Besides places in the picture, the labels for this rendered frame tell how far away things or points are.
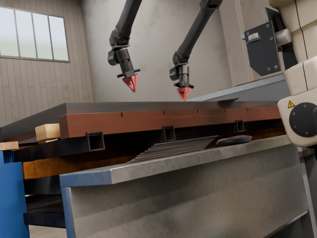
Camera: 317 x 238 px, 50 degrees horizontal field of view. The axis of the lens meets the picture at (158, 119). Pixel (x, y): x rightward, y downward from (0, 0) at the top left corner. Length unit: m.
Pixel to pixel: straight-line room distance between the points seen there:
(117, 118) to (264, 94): 1.49
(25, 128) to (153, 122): 0.40
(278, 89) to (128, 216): 1.57
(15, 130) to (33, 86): 7.04
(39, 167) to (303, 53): 0.85
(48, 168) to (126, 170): 0.36
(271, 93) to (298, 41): 1.15
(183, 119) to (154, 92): 6.01
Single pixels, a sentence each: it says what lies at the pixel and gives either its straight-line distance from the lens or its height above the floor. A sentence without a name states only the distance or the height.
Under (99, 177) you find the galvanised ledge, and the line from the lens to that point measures 0.72.
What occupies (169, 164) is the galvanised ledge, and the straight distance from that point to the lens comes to 0.81.
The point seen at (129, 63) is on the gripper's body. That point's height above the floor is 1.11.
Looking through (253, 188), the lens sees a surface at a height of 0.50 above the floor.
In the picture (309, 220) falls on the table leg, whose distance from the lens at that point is 2.16.
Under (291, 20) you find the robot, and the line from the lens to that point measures 1.18.
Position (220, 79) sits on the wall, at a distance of 6.10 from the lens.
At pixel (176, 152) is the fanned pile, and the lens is 0.93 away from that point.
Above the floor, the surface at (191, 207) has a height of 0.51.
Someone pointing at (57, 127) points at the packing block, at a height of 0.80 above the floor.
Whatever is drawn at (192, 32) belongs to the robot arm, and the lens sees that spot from 1.83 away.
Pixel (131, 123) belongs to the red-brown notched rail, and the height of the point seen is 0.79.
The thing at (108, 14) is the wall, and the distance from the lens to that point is 8.64.
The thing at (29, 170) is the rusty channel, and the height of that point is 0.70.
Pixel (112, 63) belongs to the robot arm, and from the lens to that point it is 1.68.
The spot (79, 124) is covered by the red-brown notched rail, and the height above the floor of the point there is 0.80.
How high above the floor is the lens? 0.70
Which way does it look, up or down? 5 degrees up
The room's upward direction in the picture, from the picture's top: 9 degrees counter-clockwise
